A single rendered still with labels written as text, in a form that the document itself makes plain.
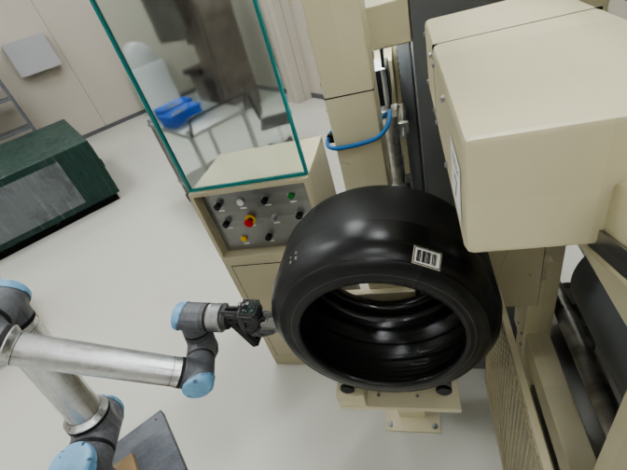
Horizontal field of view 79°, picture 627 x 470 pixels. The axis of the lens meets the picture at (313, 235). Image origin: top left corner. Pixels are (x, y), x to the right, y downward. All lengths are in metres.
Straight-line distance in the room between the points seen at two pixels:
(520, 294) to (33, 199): 5.25
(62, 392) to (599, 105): 1.49
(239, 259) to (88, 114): 8.34
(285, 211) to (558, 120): 1.38
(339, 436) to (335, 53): 1.80
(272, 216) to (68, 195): 4.22
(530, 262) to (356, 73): 0.74
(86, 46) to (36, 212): 5.03
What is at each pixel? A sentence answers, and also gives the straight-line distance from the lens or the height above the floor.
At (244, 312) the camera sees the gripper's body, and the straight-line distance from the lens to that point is 1.17.
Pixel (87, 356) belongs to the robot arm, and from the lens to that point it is 1.22.
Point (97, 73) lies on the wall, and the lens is 9.96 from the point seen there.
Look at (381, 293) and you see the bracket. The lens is 1.40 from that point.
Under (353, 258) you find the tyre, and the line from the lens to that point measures 0.81.
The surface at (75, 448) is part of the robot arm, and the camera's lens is 1.61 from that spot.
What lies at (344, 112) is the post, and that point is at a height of 1.61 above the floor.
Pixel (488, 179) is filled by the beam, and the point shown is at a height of 1.74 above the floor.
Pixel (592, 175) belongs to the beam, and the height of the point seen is 1.73.
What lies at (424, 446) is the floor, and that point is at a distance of 2.14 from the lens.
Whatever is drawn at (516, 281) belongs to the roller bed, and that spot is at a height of 1.02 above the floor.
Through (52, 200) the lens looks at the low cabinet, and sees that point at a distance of 5.68.
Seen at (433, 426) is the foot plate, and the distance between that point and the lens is 2.15.
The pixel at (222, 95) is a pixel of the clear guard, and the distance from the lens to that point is 1.51.
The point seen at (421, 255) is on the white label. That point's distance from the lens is 0.80.
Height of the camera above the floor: 1.96
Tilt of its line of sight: 35 degrees down
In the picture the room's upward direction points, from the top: 18 degrees counter-clockwise
